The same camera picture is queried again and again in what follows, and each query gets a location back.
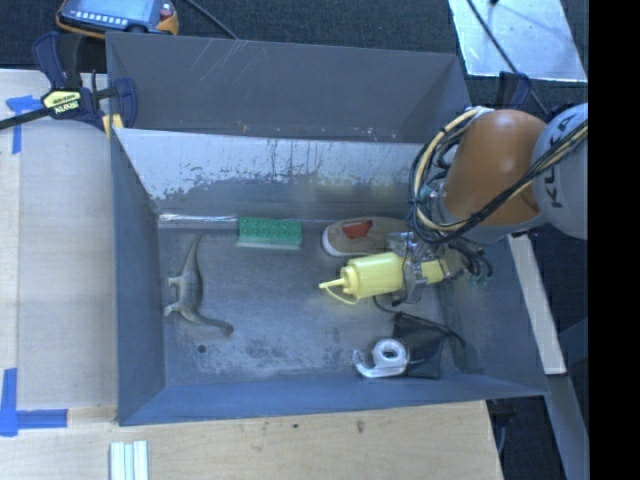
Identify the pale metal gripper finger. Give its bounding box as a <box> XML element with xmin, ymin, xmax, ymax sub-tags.
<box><xmin>386</xmin><ymin>231</ymin><xmax>420</xmax><ymax>260</ymax></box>
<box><xmin>401</xmin><ymin>276</ymin><xmax>429</xmax><ymax>305</ymax></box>

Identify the black cloth pouch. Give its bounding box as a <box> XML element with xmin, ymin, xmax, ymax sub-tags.
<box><xmin>389</xmin><ymin>311</ymin><xmax>467</xmax><ymax>381</ymax></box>

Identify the green studded block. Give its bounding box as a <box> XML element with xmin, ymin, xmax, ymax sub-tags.
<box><xmin>235</xmin><ymin>215</ymin><xmax>305</xmax><ymax>252</ymax></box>

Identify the beige shoe with red insole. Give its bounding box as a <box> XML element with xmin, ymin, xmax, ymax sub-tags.
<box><xmin>320</xmin><ymin>216</ymin><xmax>417</xmax><ymax>259</ymax></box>

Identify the yellow squeeze bottle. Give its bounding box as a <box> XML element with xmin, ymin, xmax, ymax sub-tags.
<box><xmin>318</xmin><ymin>249</ymin><xmax>452</xmax><ymax>306</ymax></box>

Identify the clear tape dispenser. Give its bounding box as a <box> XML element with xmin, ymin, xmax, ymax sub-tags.
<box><xmin>351</xmin><ymin>337</ymin><xmax>412</xmax><ymax>381</ymax></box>

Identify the grey-green toy dinosaur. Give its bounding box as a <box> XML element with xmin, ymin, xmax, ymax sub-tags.
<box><xmin>163</xmin><ymin>234</ymin><xmax>236</xmax><ymax>339</ymax></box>

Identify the clear plastic strip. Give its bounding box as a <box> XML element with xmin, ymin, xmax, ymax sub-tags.
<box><xmin>158</xmin><ymin>212</ymin><xmax>239</xmax><ymax>230</ymax></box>

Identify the grey metal bin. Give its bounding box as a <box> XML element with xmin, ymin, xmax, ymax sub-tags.
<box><xmin>104</xmin><ymin>30</ymin><xmax>552</xmax><ymax>428</ymax></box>

